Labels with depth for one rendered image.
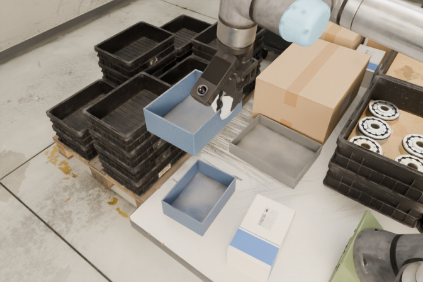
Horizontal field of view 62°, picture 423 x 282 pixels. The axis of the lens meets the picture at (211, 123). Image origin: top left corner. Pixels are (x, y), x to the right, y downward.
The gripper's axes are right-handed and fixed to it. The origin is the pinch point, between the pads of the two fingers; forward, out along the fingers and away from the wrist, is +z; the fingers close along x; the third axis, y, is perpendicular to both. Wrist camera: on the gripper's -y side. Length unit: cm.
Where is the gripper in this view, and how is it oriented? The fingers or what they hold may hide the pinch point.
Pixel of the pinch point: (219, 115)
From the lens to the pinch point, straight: 82.1
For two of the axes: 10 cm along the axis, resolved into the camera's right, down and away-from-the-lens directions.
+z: -0.8, 6.8, 7.3
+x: -7.8, -4.9, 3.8
